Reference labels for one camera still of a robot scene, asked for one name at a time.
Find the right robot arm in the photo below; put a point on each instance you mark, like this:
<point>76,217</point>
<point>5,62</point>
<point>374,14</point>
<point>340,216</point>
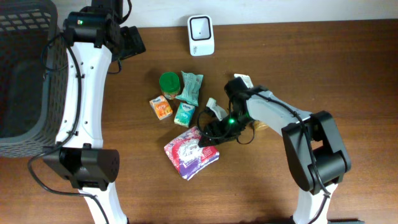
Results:
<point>316,155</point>

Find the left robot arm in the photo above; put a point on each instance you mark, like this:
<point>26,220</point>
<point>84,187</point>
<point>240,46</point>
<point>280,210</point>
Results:
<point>94,38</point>

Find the white barcode scanner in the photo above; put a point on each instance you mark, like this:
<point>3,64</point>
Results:
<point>200,35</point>

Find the orange tissue pack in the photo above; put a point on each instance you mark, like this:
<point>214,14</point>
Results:
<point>161,107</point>

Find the green lid glass jar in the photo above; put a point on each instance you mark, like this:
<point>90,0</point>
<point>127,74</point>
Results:
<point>170,85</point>

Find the red purple pad package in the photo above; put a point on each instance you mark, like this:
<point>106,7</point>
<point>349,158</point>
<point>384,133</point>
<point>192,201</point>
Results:
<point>187,156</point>

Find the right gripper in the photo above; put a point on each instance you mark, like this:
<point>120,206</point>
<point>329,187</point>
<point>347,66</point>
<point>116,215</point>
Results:
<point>226,135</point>

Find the grey plastic mesh basket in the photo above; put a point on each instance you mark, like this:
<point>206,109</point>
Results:
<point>33,77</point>

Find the teal tissue pack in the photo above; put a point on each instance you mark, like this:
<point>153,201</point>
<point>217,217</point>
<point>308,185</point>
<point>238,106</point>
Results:
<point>184,114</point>

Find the mint green wipes packet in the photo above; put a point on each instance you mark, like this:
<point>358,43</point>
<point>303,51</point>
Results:
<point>192,84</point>

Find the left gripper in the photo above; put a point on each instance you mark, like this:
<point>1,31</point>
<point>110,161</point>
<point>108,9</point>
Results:
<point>134,42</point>

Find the white cream tube gold cap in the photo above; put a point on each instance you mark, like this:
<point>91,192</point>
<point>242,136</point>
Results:
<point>257,125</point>

